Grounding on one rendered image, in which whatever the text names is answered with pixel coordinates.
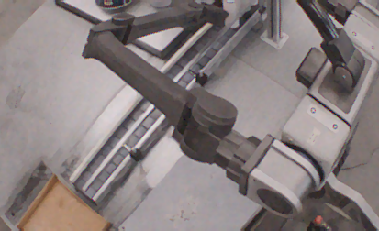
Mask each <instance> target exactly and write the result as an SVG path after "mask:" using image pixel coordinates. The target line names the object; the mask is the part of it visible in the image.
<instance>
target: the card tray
mask: <svg viewBox="0 0 379 231"><path fill-rule="evenodd" d="M110 226H111V224H110V223H109V222H108V221H106V220H105V219H104V218H103V217H101V216H100V215H99V214H98V213H97V212H96V211H94V210H93V209H92V208H91V207H89V206H88V204H87V203H85V202H84V201H82V200H81V199H80V198H78V197H77V196H76V194H74V193H73V192H72V191H71V190H70V189H69V188H67V187H66V185H65V184H63V183H62V181H60V180H59V178H58V177H57V176H56V175H55V174H54V173H53V176H51V178H50V179H49V181H47V183H46V185H45V187H44V188H43V189H42V190H41V192H40V193H39V194H38V196H37V198H36V199H35V200H34V202H33V203H32V204H31V206H30V207H29V208H28V210H27V211H26V212H25V214H24V215H23V216H22V218H21V219H20V221H19V222H18V224H17V226H16V228H17V229H18V230H19V231H106V230H107V229H108V228H109V227H110Z"/></svg>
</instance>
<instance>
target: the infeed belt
mask: <svg viewBox="0 0 379 231"><path fill-rule="evenodd" d="M257 1H258V4H257V5H252V6H250V8H251V10H250V11H249V12H245V13H244V14H243V15H242V17H241V18H239V27H236V28H230V29H228V30H227V31H226V32H225V34H224V35H223V36H222V37H221V38H220V39H219V40H218V41H217V42H216V43H215V44H214V45H213V46H212V47H211V48H210V49H209V50H208V52H207V53H206V54H205V55H204V56H203V57H202V58H201V60H200V61H199V62H197V63H196V64H195V65H194V66H193V68H192V69H191V71H192V72H195V73H197V74H198V73H199V71H202V70H203V69H204V68H205V67H206V65H207V64H208V63H209V62H210V61H211V60H212V59H213V58H214V56H215V55H216V54H217V53H218V52H219V51H220V49H221V48H223V47H224V46H225V45H226V44H227V42H228V41H229V40H230V39H232V38H233V35H234V34H235V33H237V32H238V31H239V29H240V28H241V27H242V26H243V25H245V23H246V22H247V21H248V20H249V19H250V18H251V16H253V15H254V14H255V12H256V11H257V10H259V8H260V3H259V0H257ZM221 29H222V27H216V26H214V25H212V26H211V27H210V29H208V30H207V31H206V32H205V33H204V34H203V35H202V36H201V38H199V39H198V40H197V41H196V42H195V43H194V44H193V45H192V47H191V48H190V49H189V50H188V51H187V52H186V53H185V54H184V55H183V57H182V58H180V59H179V60H178V61H177V62H176V63H175V64H174V65H173V66H172V68H171V69H170V70H168V71H167V72H166V73H165V75H167V76H169V77H170V78H172V79H174V78H175V77H176V76H177V75H178V74H179V73H180V72H182V71H183V69H184V68H185V67H186V66H187V65H188V64H189V63H190V61H191V60H192V59H193V58H194V57H195V56H196V55H197V54H199V52H200V51H201V50H202V49H203V48H204V47H205V46H206V44H207V43H208V42H209V41H210V40H212V39H213V38H214V37H215V35H216V34H217V33H219V31H220V30H221ZM194 78H195V77H194V76H193V75H191V74H189V73H187V74H186V75H185V76H184V77H183V78H182V79H181V80H180V81H179V82H178V83H177V84H179V85H180V86H182V87H184V88H185V89H186V87H187V86H188V85H189V84H190V82H191V81H192V80H193V79H194ZM150 105H151V103H150V102H148V101H147V100H146V99H145V98H143V99H142V100H141V101H140V102H139V103H138V104H137V106H136V108H135V109H134V110H133V111H132V112H131V113H130V114H129V115H128V116H127V118H126V119H125V120H124V121H123V122H122V123H121V125H122V126H121V125H119V126H118V127H117V130H116V131H115V132H114V133H113V135H112V136H111V137H110V138H109V140H108V141H106V143H105V144H104V145H103V146H102V148H101V149H100V150H99V151H100V152H99V151H98V152H97V153H96V155H95V156H94V157H93V159H92V160H91V161H90V163H89V164H87V167H86V169H84V170H83V171H82V173H81V175H79V177H78V178H77V180H75V182H74V185H75V186H76V187H78V188H79V190H81V191H82V192H83V193H85V195H86V196H88V197H89V198H90V199H93V197H94V195H96V193H97V192H98V191H99V189H100V188H102V187H103V184H104V183H106V181H107V180H108V178H109V177H110V176H111V175H112V174H113V173H114V171H115V170H116V169H117V168H118V167H119V164H120V163H121V162H122V161H123V160H124V159H125V158H126V157H127V156H128V154H129V152H127V150H126V149H124V148H123V147H122V148H121V150H120V151H119V152H118V153H117V154H116V156H115V157H114V158H113V159H112V160H111V162H109V163H108V165H107V166H106V167H105V170H104V171H102V172H101V173H100V176H99V177H97V179H96V180H95V182H94V183H93V184H92V186H90V187H89V190H87V192H85V191H84V190H83V189H82V188H83V187H84V186H85V185H86V183H87V182H88V181H89V179H90V178H92V175H93V174H94V173H95V172H96V171H97V168H98V167H99V166H101V164H102V163H103V162H104V161H105V159H106V157H108V156H109V155H110V154H111V153H110V152H111V151H112V150H113V149H114V148H115V147H116V146H117V145H118V142H119V141H120V140H121V139H122V138H123V137H124V136H125V135H126V134H127V133H128V132H129V130H130V129H131V128H133V126H134V125H135V123H136V122H137V121H138V120H139V119H140V117H141V116H142V115H143V114H144V113H145V112H146V111H147V110H148V108H149V106H150ZM161 116H162V113H161V112H160V111H159V110H158V108H156V107H155V108H154V110H153V112H152V113H151V114H150V115H149V116H148V117H147V118H146V120H145V121H144V122H143V124H142V125H141V126H140V127H139V129H138V130H137V131H136V132H135V133H134V134H133V135H132V136H131V138H130V139H129V140H128V141H127V142H126V143H125V144H126V145H127V146H129V148H130V149H132V148H135V147H136V146H137V145H138V143H139V142H140V141H141V140H142V138H143V137H144V135H145V134H146V133H147V132H148V131H149V130H150V128H151V127H152V126H153V125H154V124H155V123H156V121H158V119H159V118H160V117H161Z"/></svg>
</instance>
